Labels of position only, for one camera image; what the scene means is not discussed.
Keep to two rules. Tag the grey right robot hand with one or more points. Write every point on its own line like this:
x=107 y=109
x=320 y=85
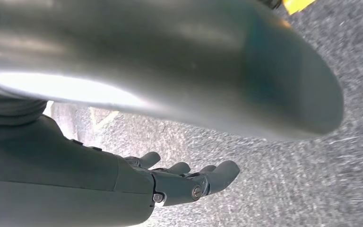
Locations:
x=169 y=62

